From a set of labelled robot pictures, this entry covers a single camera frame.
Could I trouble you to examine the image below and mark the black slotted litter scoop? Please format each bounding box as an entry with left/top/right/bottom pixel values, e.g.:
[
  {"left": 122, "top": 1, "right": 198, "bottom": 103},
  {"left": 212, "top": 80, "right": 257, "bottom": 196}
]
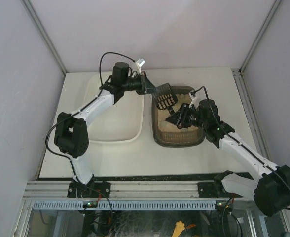
[{"left": 152, "top": 83, "right": 178, "bottom": 115}]

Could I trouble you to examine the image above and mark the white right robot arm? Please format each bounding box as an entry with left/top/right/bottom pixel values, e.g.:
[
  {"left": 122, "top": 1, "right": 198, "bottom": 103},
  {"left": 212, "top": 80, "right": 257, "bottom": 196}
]
[{"left": 165, "top": 99, "right": 290, "bottom": 217}]

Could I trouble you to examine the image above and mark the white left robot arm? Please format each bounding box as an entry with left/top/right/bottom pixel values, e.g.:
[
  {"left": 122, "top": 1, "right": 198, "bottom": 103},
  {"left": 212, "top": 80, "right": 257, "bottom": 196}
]
[{"left": 54, "top": 58, "right": 157, "bottom": 185}]

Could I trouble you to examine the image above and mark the grey round litter clump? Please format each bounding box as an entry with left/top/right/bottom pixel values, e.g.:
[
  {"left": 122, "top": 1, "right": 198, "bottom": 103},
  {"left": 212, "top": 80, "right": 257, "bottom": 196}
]
[{"left": 160, "top": 120, "right": 167, "bottom": 126}]

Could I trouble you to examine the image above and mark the dark translucent litter box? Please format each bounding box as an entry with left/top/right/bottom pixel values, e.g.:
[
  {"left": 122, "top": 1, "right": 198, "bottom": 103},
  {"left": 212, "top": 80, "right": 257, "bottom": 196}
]
[{"left": 151, "top": 99, "right": 205, "bottom": 148}]

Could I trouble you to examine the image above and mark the white plastic bin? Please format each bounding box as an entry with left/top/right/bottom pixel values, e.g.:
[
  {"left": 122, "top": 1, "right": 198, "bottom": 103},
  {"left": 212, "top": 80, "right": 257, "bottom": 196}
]
[{"left": 83, "top": 71, "right": 145, "bottom": 143}]

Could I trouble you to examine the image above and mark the yellow paw shaped object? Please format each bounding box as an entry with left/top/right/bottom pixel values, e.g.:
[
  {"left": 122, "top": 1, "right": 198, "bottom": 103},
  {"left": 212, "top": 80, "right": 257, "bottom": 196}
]
[{"left": 172, "top": 221, "right": 185, "bottom": 237}]

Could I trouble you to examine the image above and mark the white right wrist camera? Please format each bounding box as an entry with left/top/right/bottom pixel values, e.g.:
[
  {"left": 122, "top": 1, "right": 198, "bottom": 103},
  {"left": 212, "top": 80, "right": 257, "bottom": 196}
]
[{"left": 189, "top": 91, "right": 201, "bottom": 109}]

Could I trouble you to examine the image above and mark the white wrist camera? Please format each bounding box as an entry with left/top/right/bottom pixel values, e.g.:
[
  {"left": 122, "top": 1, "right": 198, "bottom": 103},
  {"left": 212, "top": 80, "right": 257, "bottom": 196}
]
[
  {"left": 189, "top": 91, "right": 201, "bottom": 109},
  {"left": 132, "top": 58, "right": 145, "bottom": 74}
]

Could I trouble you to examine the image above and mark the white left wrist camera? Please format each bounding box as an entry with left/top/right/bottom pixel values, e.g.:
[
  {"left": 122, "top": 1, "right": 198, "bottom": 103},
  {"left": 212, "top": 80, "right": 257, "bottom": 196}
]
[{"left": 132, "top": 58, "right": 145, "bottom": 74}]

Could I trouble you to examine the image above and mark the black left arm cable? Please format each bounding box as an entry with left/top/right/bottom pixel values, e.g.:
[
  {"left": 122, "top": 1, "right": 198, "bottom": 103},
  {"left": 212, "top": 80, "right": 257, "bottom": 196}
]
[{"left": 98, "top": 51, "right": 136, "bottom": 86}]

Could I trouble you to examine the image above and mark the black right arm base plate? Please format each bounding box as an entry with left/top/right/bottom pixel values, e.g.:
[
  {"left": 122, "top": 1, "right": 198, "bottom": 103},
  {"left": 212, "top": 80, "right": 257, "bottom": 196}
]
[{"left": 197, "top": 182, "right": 232, "bottom": 198}]

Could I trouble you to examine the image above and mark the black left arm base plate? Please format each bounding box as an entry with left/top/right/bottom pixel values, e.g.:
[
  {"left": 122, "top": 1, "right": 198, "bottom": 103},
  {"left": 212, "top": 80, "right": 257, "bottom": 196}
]
[{"left": 67, "top": 181, "right": 111, "bottom": 198}]

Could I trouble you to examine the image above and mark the grey slotted cable duct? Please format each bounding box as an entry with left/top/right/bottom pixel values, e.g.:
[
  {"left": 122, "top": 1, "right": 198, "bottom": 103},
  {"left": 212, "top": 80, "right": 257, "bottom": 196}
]
[{"left": 33, "top": 200, "right": 216, "bottom": 211}]

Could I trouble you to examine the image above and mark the aluminium front frame rail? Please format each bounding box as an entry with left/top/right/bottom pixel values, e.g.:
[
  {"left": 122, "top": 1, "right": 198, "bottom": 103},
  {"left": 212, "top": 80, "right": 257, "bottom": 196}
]
[{"left": 23, "top": 179, "right": 290, "bottom": 198}]

